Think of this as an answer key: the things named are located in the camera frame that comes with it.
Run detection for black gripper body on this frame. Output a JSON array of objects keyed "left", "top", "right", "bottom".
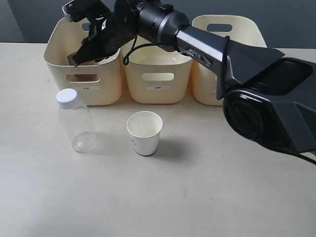
[{"left": 85, "top": 0, "right": 140, "bottom": 53}]

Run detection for brown wooden cup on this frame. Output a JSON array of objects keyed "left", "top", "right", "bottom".
[{"left": 67, "top": 51, "right": 99, "bottom": 82}]

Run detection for clear plastic bottle white cap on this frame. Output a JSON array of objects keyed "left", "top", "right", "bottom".
[{"left": 56, "top": 88, "right": 97, "bottom": 153}]

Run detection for white paper cup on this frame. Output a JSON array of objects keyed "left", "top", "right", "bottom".
[{"left": 126, "top": 111, "right": 163, "bottom": 156}]

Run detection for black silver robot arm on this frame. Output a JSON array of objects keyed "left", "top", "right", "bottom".
[{"left": 62, "top": 0, "right": 316, "bottom": 154}]

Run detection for left cream plastic bin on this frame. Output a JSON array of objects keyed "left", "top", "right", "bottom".
[{"left": 44, "top": 18, "right": 123, "bottom": 106}]

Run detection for cream plastic bin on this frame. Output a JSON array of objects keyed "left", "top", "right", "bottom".
[
  {"left": 191, "top": 15, "right": 267, "bottom": 106},
  {"left": 44, "top": 18, "right": 123, "bottom": 106},
  {"left": 124, "top": 46, "right": 192, "bottom": 104}
]

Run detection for middle cream plastic bin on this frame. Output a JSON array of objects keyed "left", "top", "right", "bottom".
[{"left": 124, "top": 46, "right": 192, "bottom": 104}]

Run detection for right cream plastic bin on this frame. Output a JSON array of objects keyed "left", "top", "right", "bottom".
[{"left": 191, "top": 15, "right": 267, "bottom": 106}]

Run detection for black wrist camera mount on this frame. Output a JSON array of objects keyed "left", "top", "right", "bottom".
[{"left": 62, "top": 0, "right": 112, "bottom": 23}]

